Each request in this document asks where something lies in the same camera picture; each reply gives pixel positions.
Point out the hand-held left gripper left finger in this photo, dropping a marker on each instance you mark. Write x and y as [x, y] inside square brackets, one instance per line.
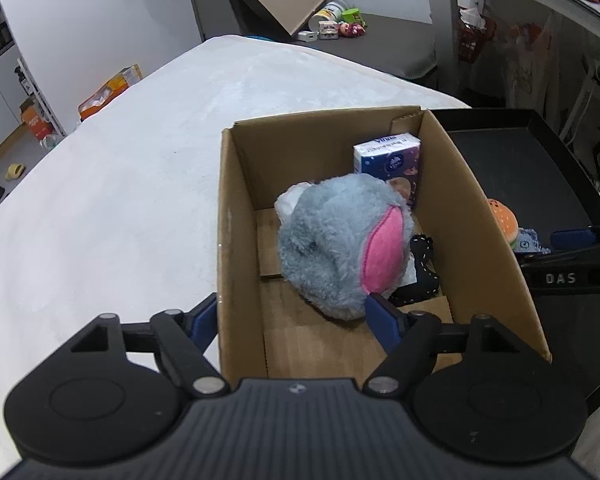
[205, 317]

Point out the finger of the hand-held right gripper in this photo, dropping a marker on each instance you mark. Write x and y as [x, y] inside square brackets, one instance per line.
[572, 239]

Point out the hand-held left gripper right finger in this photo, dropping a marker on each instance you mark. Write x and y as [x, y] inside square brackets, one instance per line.
[382, 317]

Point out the black dotted fabric pouch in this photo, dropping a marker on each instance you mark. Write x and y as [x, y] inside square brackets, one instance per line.
[422, 280]

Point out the brown cardboard box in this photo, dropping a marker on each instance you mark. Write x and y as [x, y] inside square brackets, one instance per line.
[240, 260]

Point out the burger plush toy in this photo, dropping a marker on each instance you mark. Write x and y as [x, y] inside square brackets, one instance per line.
[502, 220]

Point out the grey plush toy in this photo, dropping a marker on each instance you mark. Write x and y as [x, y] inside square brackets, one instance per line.
[330, 240]

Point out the black shallow tray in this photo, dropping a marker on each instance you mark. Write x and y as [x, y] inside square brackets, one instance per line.
[520, 160]

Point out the blue tissue pack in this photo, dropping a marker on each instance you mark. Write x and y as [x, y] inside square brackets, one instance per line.
[385, 160]

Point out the beige tote bag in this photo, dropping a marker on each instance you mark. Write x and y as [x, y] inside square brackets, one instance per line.
[530, 65]

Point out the red basket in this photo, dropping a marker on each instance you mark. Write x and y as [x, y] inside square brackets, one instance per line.
[475, 37]

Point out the yellow slipper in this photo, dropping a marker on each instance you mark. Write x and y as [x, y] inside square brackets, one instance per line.
[15, 171]

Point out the orange paper bag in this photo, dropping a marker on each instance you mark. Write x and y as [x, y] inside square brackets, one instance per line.
[110, 92]

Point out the orange carton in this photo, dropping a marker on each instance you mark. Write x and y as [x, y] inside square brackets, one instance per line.
[35, 122]

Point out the grey low bench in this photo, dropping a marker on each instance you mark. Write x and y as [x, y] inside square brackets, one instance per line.
[390, 45]

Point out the pink toy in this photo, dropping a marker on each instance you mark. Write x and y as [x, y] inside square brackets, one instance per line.
[352, 29]

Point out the green toy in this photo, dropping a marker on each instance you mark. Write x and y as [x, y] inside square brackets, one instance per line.
[352, 15]

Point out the white yellow can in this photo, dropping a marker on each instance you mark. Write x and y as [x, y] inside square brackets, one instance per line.
[327, 12]

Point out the white shelf unit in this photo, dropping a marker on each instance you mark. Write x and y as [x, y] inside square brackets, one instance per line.
[0, 50]

